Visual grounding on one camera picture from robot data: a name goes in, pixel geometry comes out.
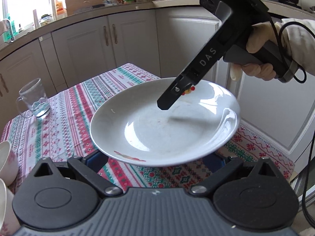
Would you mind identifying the white plate with food stain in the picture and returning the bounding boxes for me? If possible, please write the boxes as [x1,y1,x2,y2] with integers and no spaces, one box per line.
[90,78,240,167]

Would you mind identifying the white bowl with pink print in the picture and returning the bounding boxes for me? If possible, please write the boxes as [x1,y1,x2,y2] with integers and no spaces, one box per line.
[0,141,19,186]

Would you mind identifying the white kitchen cabinets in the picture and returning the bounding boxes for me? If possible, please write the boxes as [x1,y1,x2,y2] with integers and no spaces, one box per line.
[1,1,314,173]

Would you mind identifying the right hand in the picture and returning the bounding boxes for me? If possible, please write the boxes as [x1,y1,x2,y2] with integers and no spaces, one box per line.
[230,22,284,82]

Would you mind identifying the patterned red green tablecloth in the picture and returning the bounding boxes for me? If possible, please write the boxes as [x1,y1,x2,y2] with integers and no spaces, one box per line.
[0,62,295,195]

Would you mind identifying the clear glass mug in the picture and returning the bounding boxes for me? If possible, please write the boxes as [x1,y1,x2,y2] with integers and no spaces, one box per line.
[16,78,51,119]

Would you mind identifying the cardboard box on counter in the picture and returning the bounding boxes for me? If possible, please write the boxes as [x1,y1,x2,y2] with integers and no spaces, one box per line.
[65,0,103,16]

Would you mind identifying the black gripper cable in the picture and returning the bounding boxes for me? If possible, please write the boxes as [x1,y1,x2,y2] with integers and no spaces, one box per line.
[269,12,315,229]

